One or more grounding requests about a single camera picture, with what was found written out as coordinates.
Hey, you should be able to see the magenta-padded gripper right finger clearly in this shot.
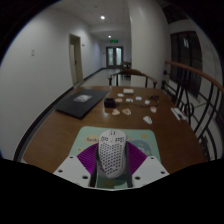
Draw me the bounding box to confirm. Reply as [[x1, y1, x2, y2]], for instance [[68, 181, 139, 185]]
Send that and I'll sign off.
[[124, 143, 170, 188]]

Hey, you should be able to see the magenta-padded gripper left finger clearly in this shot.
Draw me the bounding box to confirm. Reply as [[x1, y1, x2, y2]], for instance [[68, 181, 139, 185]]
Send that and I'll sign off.
[[53, 143, 100, 188]]

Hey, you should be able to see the white perforated computer mouse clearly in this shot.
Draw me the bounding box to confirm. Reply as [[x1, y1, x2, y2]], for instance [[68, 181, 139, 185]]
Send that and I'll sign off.
[[97, 129, 128, 178]]

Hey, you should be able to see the mint green printed mouse pad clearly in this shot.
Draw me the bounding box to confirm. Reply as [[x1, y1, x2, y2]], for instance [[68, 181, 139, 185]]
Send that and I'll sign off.
[[69, 125, 162, 190]]

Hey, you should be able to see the white paper card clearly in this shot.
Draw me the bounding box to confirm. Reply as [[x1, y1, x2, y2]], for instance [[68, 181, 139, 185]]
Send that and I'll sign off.
[[170, 106, 187, 121]]

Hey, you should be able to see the dark closed laptop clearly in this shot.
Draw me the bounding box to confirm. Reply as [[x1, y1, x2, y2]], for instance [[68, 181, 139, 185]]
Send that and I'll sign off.
[[54, 88, 110, 120]]

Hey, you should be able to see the small black box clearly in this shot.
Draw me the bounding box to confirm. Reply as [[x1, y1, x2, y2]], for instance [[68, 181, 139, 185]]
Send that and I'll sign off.
[[103, 97, 116, 108]]

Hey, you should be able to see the wooden armchair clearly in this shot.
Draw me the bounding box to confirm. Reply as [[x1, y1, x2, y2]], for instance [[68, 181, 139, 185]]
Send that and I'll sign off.
[[107, 68, 159, 89]]

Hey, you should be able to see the black railing with wooden handrail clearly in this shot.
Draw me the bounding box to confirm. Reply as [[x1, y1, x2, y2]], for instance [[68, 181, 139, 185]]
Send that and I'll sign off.
[[161, 59, 224, 163]]

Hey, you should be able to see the cream side door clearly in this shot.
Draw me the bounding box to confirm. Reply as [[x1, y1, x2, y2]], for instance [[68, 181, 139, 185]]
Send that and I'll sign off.
[[68, 33, 85, 86]]

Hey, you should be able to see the dark framed window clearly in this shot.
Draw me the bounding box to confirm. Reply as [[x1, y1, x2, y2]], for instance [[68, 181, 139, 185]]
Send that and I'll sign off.
[[169, 31, 204, 98]]

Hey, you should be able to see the glass double door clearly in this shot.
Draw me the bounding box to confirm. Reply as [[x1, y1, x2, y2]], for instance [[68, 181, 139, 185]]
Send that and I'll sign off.
[[105, 45, 124, 69]]

